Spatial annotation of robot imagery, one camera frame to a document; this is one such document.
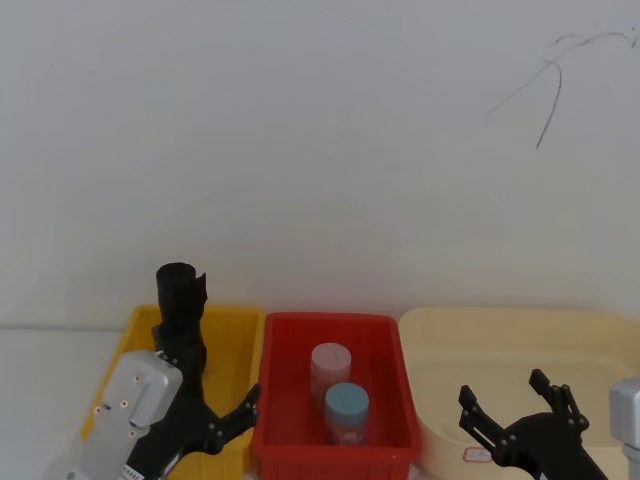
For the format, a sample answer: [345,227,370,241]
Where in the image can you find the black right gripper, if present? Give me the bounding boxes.
[457,368,612,480]

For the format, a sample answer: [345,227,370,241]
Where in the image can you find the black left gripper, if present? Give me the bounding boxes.
[119,323,263,480]

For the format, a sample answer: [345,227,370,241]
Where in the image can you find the yellow plastic bin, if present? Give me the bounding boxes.
[80,304,267,480]

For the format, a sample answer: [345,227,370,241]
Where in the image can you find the cream plastic bin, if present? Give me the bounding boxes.
[398,306,640,480]

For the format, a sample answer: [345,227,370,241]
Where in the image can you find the red plastic bin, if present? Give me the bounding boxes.
[249,311,424,480]

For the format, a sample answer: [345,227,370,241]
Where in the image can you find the pink cylinder container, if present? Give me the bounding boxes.
[309,342,353,402]

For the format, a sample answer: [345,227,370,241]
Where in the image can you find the blue cylinder container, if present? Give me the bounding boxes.
[324,382,371,447]

